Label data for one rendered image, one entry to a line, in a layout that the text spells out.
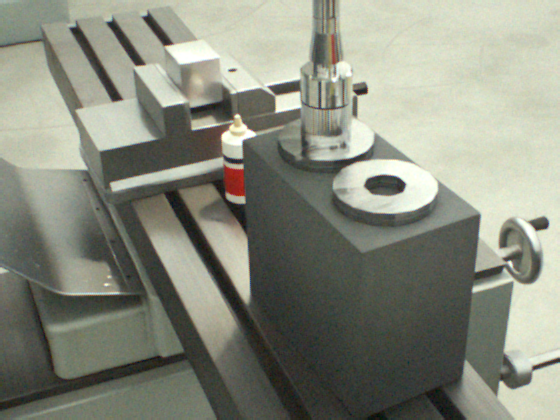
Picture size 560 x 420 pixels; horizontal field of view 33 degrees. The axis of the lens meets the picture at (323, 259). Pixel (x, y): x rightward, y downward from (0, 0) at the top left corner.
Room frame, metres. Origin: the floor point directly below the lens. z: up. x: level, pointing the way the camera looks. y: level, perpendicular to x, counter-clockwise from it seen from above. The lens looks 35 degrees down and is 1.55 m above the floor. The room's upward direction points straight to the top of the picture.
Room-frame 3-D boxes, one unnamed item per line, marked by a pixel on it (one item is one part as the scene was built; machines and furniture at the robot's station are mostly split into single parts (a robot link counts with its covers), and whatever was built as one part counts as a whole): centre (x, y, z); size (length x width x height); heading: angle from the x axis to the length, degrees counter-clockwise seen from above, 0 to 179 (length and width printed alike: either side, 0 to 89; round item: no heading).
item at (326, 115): (0.79, 0.00, 1.16); 0.05 x 0.05 x 0.06
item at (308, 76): (0.79, 0.00, 1.20); 0.05 x 0.05 x 0.01
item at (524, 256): (1.30, -0.30, 0.63); 0.16 x 0.12 x 0.12; 114
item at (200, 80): (1.11, 0.16, 1.05); 0.06 x 0.05 x 0.06; 26
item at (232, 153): (1.01, 0.10, 0.99); 0.04 x 0.04 x 0.11
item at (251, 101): (1.14, 0.11, 1.02); 0.12 x 0.06 x 0.04; 26
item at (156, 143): (1.13, 0.14, 0.99); 0.35 x 0.15 x 0.11; 116
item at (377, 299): (0.74, -0.03, 1.03); 0.22 x 0.12 x 0.20; 30
